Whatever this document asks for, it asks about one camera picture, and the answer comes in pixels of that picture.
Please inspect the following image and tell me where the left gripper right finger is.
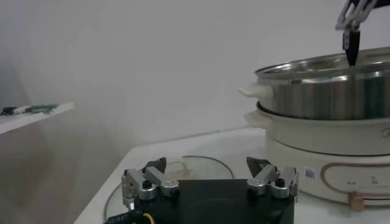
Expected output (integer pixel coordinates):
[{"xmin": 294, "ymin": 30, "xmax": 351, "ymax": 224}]
[{"xmin": 246, "ymin": 156, "xmax": 299, "ymax": 203}]

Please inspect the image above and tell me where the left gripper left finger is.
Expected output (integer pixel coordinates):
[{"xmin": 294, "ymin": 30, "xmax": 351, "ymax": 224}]
[{"xmin": 121, "ymin": 156, "xmax": 180, "ymax": 210}]

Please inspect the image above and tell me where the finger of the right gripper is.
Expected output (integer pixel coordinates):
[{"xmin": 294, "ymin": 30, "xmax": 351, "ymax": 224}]
[{"xmin": 335, "ymin": 0, "xmax": 378, "ymax": 66}]

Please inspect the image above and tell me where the round glass pot lid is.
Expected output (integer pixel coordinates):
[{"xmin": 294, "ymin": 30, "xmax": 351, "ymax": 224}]
[{"xmin": 105, "ymin": 155, "xmax": 235, "ymax": 220}]

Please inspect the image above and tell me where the stainless steel steamer basket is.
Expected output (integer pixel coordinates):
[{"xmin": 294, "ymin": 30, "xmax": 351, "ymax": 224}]
[{"xmin": 239, "ymin": 47, "xmax": 390, "ymax": 121}]

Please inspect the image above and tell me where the black earphone cable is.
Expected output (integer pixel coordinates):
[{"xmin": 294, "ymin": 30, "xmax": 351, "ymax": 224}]
[{"xmin": 0, "ymin": 106, "xmax": 18, "ymax": 116}]

